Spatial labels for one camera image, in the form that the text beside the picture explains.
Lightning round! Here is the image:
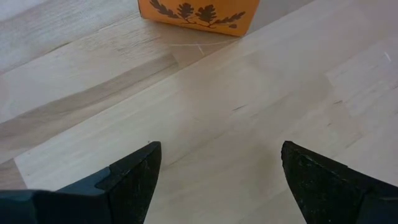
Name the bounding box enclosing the orange cereal box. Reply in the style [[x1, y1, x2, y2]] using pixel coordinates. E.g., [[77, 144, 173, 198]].
[[137, 0, 261, 37]]

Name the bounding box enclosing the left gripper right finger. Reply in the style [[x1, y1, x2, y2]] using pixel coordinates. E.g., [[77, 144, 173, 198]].
[[281, 140, 398, 224]]

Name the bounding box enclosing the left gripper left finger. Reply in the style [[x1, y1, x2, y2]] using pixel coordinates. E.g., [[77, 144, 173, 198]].
[[0, 141, 162, 224]]

